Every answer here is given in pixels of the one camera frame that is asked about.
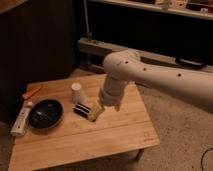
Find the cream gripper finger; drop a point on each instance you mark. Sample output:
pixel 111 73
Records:
pixel 96 109
pixel 117 107

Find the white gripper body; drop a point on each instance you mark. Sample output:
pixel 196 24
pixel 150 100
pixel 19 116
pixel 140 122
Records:
pixel 108 100

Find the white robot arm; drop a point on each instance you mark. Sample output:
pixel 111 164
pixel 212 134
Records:
pixel 193 87

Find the black striped block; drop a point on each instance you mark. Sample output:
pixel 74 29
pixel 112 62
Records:
pixel 82 110

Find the white paper cup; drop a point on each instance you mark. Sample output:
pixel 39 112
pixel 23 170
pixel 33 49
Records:
pixel 78 94

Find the wooden low table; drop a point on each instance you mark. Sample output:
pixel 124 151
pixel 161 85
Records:
pixel 76 139

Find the black bowl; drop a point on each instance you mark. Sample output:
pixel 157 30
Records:
pixel 45 114

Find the vertical metal pole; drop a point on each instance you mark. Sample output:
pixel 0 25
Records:
pixel 88 33

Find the orange marker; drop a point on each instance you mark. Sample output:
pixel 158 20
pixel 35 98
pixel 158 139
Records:
pixel 30 93

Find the wooden shelf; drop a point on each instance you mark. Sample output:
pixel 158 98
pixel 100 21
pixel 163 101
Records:
pixel 176 7

